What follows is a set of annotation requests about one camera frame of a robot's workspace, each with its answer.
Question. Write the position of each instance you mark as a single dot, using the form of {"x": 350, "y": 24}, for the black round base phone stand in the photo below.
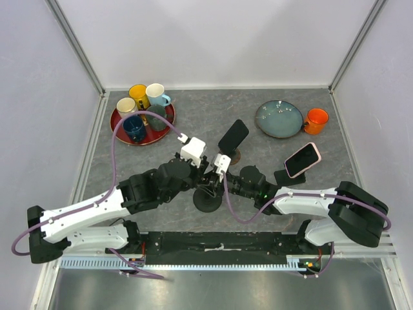
{"x": 205, "y": 202}

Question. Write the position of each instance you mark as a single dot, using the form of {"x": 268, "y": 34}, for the black phone on wooden stand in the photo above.
{"x": 233, "y": 137}

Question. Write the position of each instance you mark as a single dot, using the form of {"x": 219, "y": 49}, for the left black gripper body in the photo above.
{"x": 193, "y": 173}

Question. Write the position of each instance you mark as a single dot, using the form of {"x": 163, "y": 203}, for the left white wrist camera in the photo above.
{"x": 193, "y": 149}

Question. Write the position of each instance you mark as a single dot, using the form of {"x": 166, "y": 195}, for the dark blue mug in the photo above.
{"x": 134, "y": 128}

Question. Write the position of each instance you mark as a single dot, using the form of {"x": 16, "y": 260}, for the orange mug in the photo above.
{"x": 315, "y": 121}

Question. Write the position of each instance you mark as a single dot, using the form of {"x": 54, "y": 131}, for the light blue mug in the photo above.
{"x": 156, "y": 95}

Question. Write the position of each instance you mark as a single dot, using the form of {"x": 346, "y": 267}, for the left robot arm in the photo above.
{"x": 54, "y": 232}

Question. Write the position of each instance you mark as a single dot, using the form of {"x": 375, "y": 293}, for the blue ceramic plate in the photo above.
{"x": 279, "y": 119}

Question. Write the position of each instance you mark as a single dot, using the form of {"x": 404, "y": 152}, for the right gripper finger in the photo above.
{"x": 213, "y": 175}
{"x": 217, "y": 188}

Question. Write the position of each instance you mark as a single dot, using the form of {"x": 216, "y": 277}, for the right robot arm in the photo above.
{"x": 340, "y": 214}

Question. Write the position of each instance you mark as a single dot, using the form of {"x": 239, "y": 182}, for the white cable duct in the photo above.
{"x": 112, "y": 263}

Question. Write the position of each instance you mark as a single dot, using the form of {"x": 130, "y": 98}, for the cream white mug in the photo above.
{"x": 126, "y": 107}

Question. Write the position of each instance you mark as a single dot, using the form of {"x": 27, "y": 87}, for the yellow mug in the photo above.
{"x": 138, "y": 94}

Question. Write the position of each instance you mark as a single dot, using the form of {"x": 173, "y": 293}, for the pink cased phone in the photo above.
{"x": 303, "y": 159}

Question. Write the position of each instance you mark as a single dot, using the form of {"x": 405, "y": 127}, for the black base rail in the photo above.
{"x": 219, "y": 248}

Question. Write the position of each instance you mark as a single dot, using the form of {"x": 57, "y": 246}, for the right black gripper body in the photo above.
{"x": 234, "y": 186}

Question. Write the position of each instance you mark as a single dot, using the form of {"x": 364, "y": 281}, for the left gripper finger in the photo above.
{"x": 203, "y": 183}
{"x": 204, "y": 164}

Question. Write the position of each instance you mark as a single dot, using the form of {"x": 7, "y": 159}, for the red round tray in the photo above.
{"x": 151, "y": 135}

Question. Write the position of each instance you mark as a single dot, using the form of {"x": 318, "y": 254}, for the grey green mug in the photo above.
{"x": 155, "y": 123}

